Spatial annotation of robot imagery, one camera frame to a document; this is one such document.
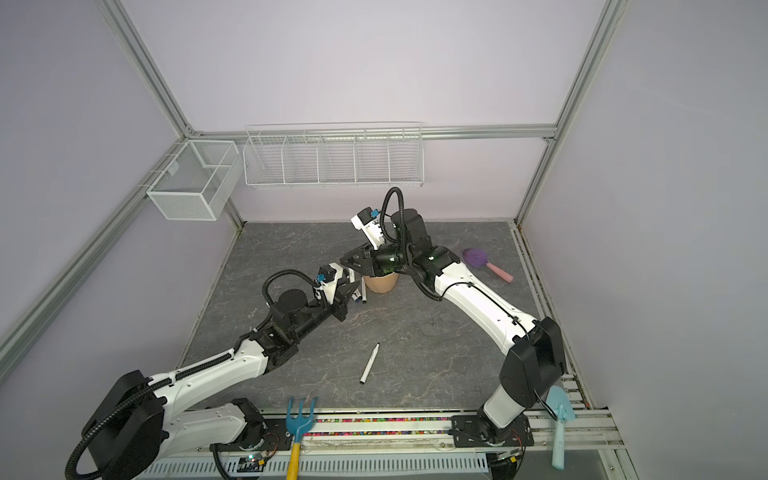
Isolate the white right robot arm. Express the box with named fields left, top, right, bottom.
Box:
left=340, top=187, right=567, bottom=432

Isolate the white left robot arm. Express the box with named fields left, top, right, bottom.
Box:
left=64, top=263, right=360, bottom=479

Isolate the purple trowel pink handle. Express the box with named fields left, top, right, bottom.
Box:
left=462, top=248, right=514, bottom=283

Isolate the white mesh box basket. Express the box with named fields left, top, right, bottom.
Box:
left=147, top=140, right=244, bottom=221

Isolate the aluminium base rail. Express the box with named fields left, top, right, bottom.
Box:
left=116, top=407, right=628, bottom=480

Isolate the light blue trowel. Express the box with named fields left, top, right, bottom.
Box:
left=546, top=385, right=575, bottom=471

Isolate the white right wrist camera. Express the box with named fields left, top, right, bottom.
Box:
left=351, top=207, right=386, bottom=250

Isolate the white wire wall shelf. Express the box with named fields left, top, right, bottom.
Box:
left=243, top=122, right=425, bottom=188

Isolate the beige pot with green plant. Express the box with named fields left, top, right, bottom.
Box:
left=363, top=273, right=399, bottom=294

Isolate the blue rake yellow handle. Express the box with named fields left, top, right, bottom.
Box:
left=285, top=397, right=318, bottom=480

